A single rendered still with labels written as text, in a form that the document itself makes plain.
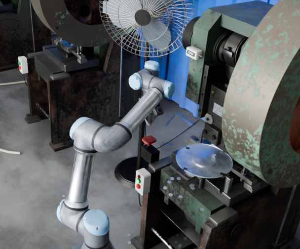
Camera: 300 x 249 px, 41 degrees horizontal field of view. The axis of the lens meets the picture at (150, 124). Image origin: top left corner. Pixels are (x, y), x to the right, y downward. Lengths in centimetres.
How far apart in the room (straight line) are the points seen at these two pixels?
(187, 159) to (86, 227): 61
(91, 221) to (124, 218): 99
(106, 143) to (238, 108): 58
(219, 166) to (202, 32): 67
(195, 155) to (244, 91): 79
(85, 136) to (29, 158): 170
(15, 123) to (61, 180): 95
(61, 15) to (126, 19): 49
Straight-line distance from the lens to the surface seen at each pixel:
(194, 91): 199
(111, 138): 169
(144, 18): 243
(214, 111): 199
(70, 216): 192
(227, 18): 186
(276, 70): 133
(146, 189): 225
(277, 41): 137
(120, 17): 254
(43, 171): 325
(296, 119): 170
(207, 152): 215
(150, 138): 224
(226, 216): 201
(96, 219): 187
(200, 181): 209
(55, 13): 280
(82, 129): 175
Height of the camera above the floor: 200
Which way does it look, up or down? 32 degrees down
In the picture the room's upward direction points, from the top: 4 degrees clockwise
